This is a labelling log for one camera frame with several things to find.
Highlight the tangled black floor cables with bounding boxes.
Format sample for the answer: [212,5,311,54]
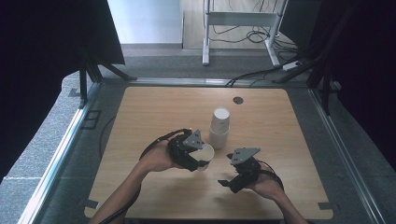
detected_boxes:
[211,0,300,62]

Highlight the black tripod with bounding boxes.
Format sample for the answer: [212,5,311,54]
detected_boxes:
[78,50,138,109]

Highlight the white power strip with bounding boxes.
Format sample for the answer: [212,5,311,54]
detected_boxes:
[281,60,304,72]

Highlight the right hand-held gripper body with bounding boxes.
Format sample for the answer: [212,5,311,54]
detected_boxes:
[226,147,262,189]

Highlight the thin black curved cable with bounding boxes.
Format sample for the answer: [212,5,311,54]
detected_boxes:
[98,115,118,161]

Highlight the aluminium frame rail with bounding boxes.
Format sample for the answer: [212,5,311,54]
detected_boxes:
[18,82,102,224]
[126,77,310,89]
[307,88,388,224]

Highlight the black tape square outline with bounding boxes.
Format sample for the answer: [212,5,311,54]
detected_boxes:
[79,109,103,131]

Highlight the black metal stand legs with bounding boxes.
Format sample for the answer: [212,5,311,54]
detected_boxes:
[271,6,358,117]

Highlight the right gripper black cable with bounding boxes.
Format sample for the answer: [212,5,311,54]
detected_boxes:
[256,160,286,192]

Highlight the person's right hand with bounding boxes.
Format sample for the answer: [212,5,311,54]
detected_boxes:
[245,172,287,203]

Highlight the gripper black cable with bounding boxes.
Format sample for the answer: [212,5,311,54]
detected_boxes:
[98,128,194,224]
[256,160,286,192]

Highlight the long black floor cable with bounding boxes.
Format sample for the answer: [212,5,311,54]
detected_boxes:
[224,57,302,88]

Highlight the person's left hand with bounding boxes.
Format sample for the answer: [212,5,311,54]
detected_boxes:
[137,148,185,174]

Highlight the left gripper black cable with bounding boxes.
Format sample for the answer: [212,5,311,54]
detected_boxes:
[98,128,194,224]

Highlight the dark curtain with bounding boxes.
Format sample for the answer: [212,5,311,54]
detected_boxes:
[0,0,126,184]
[311,0,396,173]

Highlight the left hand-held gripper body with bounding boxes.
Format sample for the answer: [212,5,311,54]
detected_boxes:
[166,128,207,173]

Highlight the white metal stand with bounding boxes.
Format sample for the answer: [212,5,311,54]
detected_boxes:
[201,0,290,67]

